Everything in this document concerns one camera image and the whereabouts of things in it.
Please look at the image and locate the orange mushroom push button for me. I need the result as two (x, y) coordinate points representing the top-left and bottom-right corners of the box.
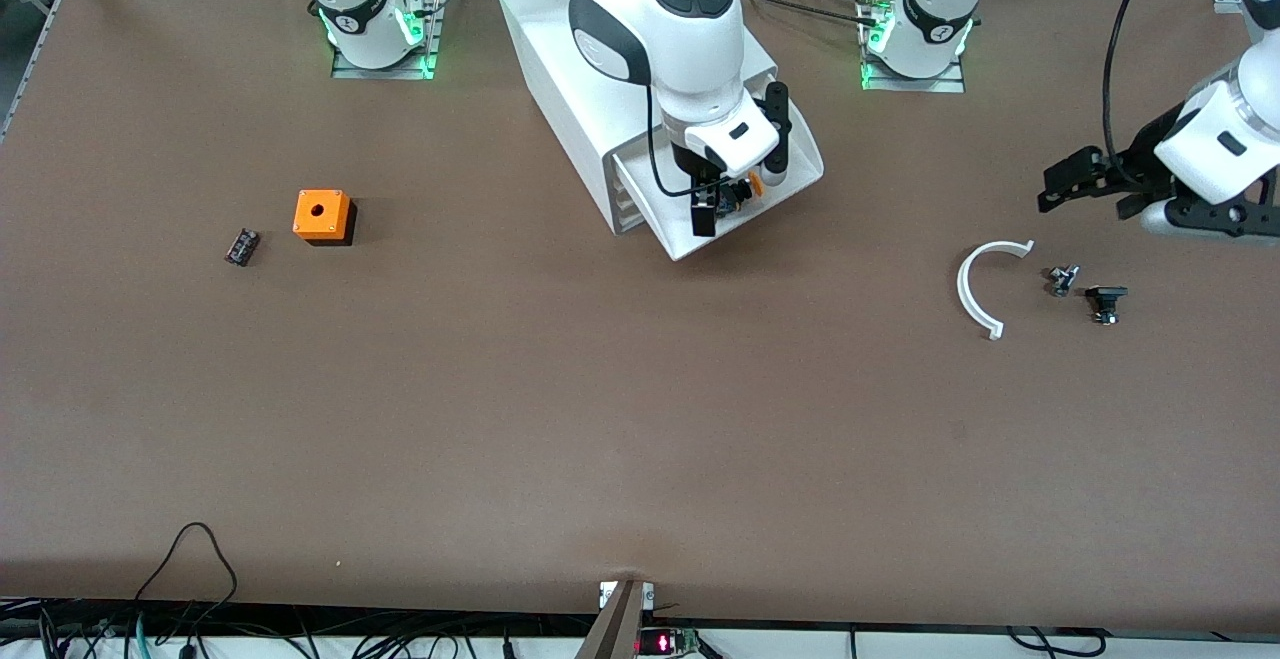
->
(724, 171), (768, 218)

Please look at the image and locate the white pull-out drawer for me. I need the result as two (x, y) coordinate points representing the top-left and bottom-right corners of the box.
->
(612, 104), (826, 262)

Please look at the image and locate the white drawer cabinet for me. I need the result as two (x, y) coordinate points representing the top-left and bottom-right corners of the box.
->
(494, 0), (783, 238)

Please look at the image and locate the orange box with hole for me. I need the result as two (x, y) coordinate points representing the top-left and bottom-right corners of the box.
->
(292, 189), (358, 246)

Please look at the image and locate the small board with red light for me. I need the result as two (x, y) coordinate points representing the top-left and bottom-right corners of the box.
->
(635, 627), (703, 659)

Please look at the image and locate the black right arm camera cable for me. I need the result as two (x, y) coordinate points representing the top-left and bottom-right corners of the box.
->
(643, 59), (721, 202)

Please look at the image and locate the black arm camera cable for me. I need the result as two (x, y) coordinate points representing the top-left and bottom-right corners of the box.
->
(643, 59), (721, 202)
(1102, 0), (1163, 190)

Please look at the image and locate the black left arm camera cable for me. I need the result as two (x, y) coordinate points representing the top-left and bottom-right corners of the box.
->
(1102, 0), (1163, 190)

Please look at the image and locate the black push switch component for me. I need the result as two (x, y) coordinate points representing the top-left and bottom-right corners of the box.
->
(1085, 285), (1130, 327)

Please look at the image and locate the white semicircular plastic bracket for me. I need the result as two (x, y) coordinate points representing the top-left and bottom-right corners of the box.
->
(957, 239), (1036, 341)

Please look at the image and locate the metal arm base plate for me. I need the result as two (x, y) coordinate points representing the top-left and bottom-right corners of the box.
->
(858, 0), (967, 94)
(330, 0), (443, 81)

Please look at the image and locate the aluminium camera mount strut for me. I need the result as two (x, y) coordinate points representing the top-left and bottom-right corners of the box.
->
(575, 579), (656, 659)

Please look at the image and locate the black looped cable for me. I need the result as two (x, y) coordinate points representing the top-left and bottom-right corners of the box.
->
(130, 522), (241, 632)

